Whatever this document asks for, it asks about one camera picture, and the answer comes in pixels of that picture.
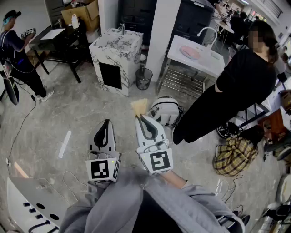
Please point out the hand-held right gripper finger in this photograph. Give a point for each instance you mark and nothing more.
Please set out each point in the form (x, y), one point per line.
(160, 133)
(140, 136)

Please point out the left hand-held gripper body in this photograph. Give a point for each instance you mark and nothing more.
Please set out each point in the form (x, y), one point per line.
(100, 169)

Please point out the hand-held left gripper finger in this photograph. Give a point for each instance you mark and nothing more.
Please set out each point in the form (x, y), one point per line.
(111, 141)
(96, 136)

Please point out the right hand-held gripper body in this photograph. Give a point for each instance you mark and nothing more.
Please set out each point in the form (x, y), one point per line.
(160, 161)

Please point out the yellow sponge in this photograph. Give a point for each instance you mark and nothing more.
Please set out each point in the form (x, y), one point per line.
(139, 107)

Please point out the person's left forearm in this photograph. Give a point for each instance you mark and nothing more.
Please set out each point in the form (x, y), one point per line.
(102, 195)

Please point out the person's right forearm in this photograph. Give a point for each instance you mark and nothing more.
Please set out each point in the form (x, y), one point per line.
(175, 179)

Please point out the white round appliance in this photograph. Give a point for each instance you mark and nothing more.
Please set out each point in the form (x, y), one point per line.
(164, 109)

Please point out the person's black undershirt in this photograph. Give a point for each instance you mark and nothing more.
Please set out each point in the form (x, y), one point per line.
(154, 216)

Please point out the metal rack shelf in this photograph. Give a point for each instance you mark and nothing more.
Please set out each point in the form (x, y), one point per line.
(182, 82)

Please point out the person's grey zip hoodie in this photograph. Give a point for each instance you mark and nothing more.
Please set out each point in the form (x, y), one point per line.
(186, 211)

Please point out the black printed bag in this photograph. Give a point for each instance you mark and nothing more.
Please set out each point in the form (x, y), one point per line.
(228, 130)

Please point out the white perforated panel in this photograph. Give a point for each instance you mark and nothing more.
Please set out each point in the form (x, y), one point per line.
(27, 198)

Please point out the white marble sink cabinet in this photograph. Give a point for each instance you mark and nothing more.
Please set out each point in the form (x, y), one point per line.
(116, 59)

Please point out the white sink table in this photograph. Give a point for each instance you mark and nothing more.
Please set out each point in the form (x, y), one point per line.
(175, 54)

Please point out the pink round basin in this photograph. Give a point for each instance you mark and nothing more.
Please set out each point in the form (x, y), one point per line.
(190, 52)

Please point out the black table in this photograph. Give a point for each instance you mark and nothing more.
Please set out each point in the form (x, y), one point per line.
(56, 45)

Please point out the chrome sink faucet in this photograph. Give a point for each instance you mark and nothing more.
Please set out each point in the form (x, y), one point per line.
(123, 29)

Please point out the white rectangular tray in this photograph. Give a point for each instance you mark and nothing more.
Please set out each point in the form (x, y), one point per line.
(52, 34)

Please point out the white curved faucet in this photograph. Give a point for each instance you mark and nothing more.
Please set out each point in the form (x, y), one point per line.
(214, 34)

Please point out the brown wooden crate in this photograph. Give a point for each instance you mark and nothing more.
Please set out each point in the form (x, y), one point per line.
(274, 126)

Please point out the white plastic jug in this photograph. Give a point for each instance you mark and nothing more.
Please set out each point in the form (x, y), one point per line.
(75, 22)

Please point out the dark grey cabinet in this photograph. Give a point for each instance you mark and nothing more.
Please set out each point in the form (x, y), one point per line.
(191, 18)

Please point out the black cabinet appliance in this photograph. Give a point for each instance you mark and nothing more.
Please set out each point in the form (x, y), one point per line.
(136, 13)

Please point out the brown cardboard box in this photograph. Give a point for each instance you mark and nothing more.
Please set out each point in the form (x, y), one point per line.
(77, 13)

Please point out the round white table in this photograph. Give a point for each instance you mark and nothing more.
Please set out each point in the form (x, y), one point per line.
(224, 25)

